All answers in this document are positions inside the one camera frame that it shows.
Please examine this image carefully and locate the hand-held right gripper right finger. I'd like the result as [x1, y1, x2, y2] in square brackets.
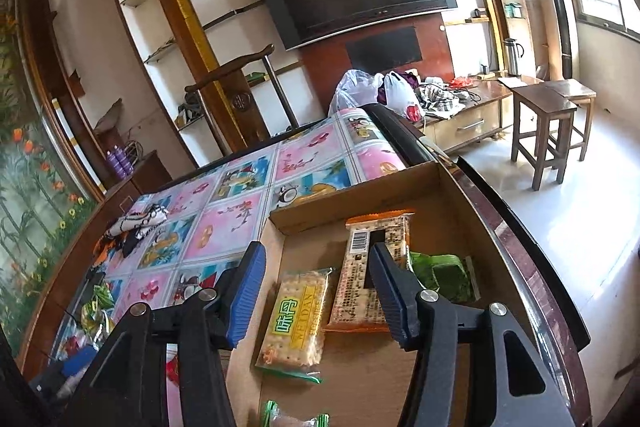
[369, 242, 583, 427]

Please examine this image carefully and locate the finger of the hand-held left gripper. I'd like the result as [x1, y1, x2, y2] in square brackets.
[30, 344, 98, 404]

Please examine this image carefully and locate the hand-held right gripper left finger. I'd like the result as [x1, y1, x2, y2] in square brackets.
[60, 241, 267, 427]

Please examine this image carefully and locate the green pea snack packet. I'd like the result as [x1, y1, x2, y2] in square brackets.
[80, 304, 116, 349]

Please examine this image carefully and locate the orange edged cracker packet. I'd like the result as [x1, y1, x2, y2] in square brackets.
[322, 208, 417, 334]

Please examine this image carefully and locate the brown cardboard box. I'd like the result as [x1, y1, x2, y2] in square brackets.
[222, 159, 541, 427]

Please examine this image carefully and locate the yellow label cracker packet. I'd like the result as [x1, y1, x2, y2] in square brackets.
[255, 267, 335, 384]

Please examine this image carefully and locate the dark green snack packet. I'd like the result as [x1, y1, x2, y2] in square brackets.
[407, 252, 481, 303]

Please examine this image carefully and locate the green leaf print packet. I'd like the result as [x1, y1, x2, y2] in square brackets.
[92, 284, 118, 313]

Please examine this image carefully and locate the fruit and flower print tablecloth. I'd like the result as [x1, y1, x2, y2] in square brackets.
[45, 104, 408, 427]

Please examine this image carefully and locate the orange black cloth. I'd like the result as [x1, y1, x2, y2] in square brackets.
[92, 234, 146, 264]

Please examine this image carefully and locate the green white candy packet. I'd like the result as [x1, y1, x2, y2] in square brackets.
[261, 399, 331, 427]

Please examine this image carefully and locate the black white patterned scarf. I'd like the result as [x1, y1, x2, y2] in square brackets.
[102, 202, 168, 258]

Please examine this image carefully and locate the dark wooden table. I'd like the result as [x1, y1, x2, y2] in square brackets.
[20, 103, 593, 427]

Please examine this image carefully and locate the wooden sideboard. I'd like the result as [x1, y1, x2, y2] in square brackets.
[95, 127, 173, 204]

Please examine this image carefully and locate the wooden television cabinet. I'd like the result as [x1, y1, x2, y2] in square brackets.
[420, 77, 516, 155]

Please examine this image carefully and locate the dark bundle on shelf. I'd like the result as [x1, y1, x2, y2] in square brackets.
[177, 94, 206, 128]

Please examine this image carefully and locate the dark wooden chair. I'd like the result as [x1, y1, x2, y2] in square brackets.
[184, 44, 301, 158]

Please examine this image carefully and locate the white plastic bag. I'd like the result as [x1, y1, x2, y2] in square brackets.
[382, 71, 426, 122]

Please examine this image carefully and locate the checked cloth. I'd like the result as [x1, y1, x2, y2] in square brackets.
[417, 84, 466, 114]

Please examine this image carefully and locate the clear plastic bag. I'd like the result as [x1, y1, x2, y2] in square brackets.
[330, 69, 386, 112]

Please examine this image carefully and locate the purple cloth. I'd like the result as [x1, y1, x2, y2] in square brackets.
[377, 74, 422, 104]

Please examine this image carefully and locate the brown wooden stool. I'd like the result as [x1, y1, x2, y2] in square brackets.
[510, 84, 578, 192]
[542, 79, 597, 162]

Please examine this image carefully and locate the steel thermos jug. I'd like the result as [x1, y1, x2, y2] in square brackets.
[502, 38, 525, 76]

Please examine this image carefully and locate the flower wall picture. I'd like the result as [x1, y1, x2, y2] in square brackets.
[0, 0, 101, 358]

